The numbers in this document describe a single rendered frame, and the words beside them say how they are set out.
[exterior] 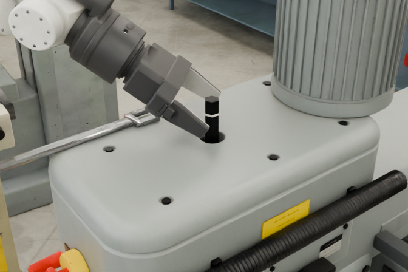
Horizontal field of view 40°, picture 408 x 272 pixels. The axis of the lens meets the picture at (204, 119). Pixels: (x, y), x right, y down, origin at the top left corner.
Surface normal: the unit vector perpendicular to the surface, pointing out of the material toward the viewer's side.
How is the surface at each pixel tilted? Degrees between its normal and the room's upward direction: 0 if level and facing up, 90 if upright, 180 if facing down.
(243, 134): 0
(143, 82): 90
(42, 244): 0
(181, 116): 90
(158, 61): 33
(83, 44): 85
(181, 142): 0
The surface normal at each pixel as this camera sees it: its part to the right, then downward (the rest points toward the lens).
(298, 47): -0.77, 0.31
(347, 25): -0.10, 0.49
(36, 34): -0.26, 0.59
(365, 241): 0.59, 0.40
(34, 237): 0.00, -0.87
